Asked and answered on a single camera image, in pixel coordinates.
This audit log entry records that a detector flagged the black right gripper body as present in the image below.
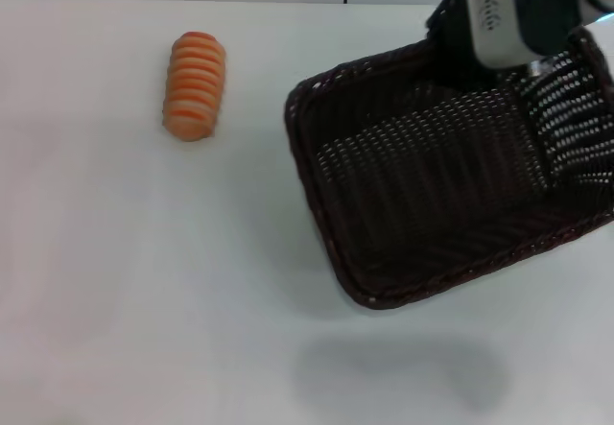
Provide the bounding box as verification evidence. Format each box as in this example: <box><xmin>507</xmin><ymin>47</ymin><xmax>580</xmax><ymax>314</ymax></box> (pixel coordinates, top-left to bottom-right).
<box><xmin>510</xmin><ymin>0</ymin><xmax>590</xmax><ymax>58</ymax></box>

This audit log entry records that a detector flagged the dark brown woven basket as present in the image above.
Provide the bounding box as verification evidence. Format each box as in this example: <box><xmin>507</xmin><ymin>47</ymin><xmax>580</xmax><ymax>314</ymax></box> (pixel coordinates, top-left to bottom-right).
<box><xmin>282</xmin><ymin>0</ymin><xmax>614</xmax><ymax>312</ymax></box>

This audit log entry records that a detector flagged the orange striped bread roll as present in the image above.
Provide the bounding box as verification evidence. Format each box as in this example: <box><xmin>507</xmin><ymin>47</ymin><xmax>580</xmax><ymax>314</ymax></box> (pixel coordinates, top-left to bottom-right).
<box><xmin>161</xmin><ymin>31</ymin><xmax>226</xmax><ymax>143</ymax></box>

